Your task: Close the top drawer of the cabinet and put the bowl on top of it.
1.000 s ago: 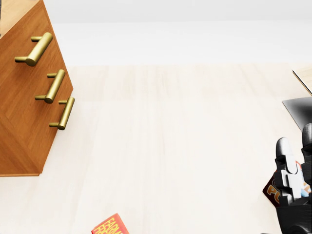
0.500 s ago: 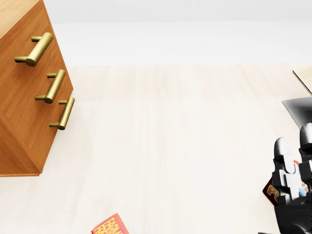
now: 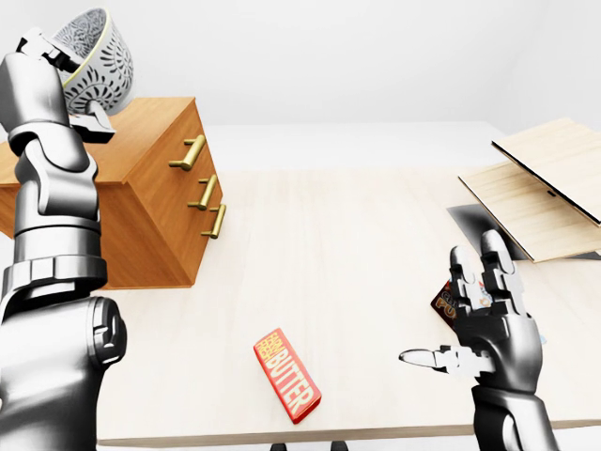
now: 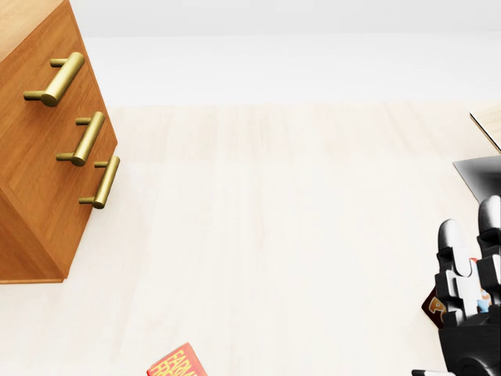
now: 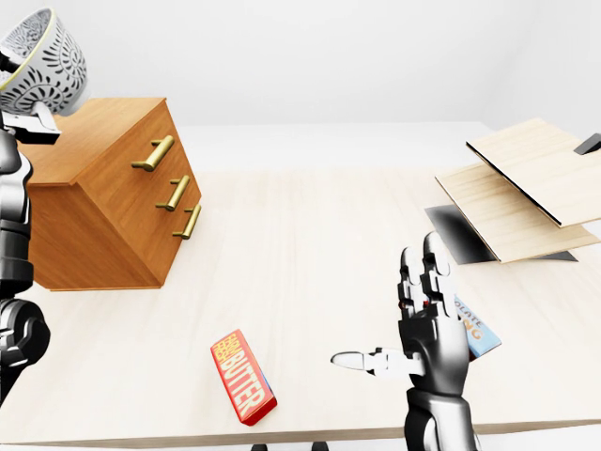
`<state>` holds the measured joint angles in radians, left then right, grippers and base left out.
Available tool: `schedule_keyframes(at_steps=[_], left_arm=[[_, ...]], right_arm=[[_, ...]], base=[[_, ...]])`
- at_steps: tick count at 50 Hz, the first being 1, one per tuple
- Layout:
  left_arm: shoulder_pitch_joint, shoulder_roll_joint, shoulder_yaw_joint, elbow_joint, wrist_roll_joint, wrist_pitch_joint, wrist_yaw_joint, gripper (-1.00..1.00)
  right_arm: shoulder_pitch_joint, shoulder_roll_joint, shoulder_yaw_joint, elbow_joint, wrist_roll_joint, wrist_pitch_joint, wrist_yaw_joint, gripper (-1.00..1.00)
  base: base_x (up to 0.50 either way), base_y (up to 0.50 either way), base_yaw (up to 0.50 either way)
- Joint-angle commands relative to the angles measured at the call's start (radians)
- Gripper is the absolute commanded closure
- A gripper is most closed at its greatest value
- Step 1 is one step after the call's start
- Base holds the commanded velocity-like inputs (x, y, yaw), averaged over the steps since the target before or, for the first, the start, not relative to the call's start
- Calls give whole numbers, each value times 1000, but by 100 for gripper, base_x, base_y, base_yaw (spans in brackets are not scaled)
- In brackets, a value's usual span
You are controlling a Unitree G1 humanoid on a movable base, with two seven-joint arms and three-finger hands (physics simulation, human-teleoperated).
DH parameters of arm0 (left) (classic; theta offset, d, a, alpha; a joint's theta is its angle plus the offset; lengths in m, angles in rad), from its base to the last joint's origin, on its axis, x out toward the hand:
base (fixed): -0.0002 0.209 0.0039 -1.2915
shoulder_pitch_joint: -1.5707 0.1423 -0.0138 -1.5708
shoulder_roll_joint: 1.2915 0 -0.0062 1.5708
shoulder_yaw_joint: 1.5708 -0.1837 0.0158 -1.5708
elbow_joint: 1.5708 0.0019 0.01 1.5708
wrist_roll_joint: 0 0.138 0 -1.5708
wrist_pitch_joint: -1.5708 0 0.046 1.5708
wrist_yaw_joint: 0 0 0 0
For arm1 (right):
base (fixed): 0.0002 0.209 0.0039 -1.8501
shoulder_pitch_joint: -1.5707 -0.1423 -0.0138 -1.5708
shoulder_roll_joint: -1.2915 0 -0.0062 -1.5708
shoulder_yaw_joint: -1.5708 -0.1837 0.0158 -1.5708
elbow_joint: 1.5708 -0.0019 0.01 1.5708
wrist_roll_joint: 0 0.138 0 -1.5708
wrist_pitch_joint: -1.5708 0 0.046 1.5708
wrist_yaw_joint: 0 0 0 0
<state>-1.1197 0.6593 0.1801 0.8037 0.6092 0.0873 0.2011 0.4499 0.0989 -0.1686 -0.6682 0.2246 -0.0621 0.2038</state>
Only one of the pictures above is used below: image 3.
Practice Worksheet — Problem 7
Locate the brown printed food box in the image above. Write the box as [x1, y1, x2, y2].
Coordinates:
[429, 279, 548, 347]

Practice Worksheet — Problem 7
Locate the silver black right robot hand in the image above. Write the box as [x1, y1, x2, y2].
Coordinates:
[398, 228, 546, 396]

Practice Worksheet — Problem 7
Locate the brass drawer handle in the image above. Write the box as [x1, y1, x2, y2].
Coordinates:
[168, 133, 208, 172]
[200, 203, 227, 241]
[187, 174, 219, 211]

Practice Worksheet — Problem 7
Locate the red butter box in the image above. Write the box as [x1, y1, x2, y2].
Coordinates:
[253, 327, 324, 426]

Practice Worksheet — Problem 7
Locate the white grey patterned bowl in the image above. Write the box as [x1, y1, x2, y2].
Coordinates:
[49, 7, 135, 117]

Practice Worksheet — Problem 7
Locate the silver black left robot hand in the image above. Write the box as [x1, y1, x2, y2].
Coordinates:
[0, 26, 116, 145]

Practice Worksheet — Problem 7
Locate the wooden cabinet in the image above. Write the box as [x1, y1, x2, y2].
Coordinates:
[0, 97, 224, 290]

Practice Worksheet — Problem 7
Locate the wooden cabinet drawer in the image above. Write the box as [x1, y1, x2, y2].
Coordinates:
[124, 98, 207, 220]
[171, 163, 224, 288]
[147, 131, 217, 256]

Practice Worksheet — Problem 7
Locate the pale wooden board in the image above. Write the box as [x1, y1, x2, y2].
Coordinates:
[490, 117, 601, 226]
[457, 161, 601, 264]

